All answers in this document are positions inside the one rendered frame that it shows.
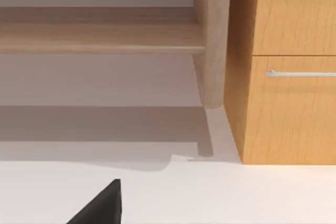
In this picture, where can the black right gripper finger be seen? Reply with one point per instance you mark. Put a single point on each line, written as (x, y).
(106, 205)

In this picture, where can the pale wooden open shelf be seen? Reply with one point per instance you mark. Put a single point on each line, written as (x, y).
(105, 37)

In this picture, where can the orange wooden cupboard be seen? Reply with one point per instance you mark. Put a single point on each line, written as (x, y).
(236, 77)

